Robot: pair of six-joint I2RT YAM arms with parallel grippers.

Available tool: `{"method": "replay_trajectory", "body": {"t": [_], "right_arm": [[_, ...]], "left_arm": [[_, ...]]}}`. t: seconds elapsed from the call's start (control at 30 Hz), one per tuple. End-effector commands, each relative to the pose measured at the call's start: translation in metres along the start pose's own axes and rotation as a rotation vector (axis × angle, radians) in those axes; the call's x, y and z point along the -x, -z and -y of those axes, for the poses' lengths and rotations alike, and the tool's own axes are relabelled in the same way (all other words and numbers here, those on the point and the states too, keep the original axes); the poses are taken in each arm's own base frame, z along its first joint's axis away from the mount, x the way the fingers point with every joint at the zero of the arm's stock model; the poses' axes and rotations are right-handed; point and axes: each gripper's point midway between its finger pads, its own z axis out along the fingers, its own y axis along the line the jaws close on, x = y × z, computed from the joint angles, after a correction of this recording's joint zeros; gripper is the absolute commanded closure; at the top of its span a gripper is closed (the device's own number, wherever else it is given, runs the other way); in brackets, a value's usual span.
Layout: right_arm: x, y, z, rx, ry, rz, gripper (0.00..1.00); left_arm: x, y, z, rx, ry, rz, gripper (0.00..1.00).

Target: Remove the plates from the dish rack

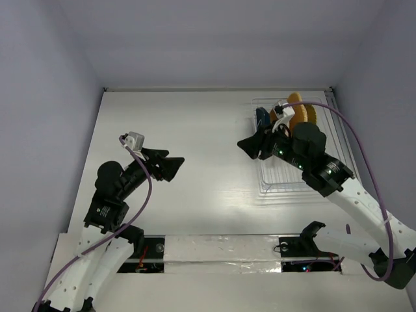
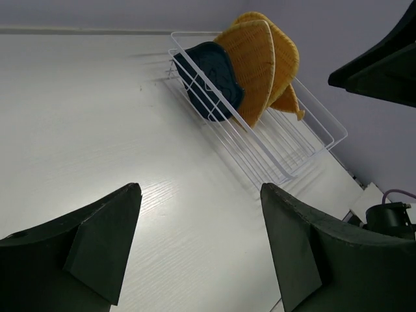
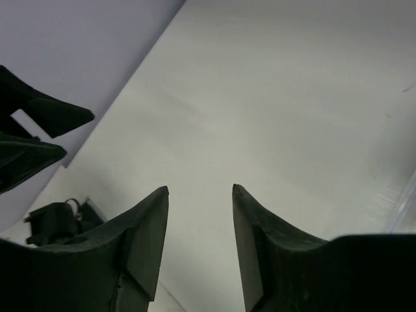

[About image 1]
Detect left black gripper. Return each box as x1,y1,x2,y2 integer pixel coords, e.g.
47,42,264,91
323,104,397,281
118,146,183,198

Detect dark blue plate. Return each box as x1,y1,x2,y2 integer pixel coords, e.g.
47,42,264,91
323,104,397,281
255,107,270,129

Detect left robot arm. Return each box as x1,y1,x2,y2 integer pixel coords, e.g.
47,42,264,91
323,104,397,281
33,148,185,311

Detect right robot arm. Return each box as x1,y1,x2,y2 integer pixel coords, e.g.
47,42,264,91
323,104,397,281
237,122,415,289

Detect yellow round woven plate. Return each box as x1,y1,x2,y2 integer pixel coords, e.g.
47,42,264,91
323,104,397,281
304,104,318,125

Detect white foam front board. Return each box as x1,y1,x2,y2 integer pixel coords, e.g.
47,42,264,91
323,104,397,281
42,232,410,312

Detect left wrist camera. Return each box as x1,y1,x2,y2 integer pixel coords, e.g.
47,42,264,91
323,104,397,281
121,131,145,153

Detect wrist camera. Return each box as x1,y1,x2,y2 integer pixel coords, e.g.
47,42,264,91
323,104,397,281
269,101,295,133
121,131,145,153

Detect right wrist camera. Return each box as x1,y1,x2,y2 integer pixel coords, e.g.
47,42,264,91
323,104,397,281
269,101,295,133

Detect white wire dish rack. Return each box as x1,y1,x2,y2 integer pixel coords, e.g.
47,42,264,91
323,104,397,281
257,107,359,194

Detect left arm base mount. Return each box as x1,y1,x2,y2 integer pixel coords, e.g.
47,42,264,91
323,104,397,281
118,236,165,274

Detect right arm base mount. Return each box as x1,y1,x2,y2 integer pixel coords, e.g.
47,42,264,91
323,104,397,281
273,236,342,273

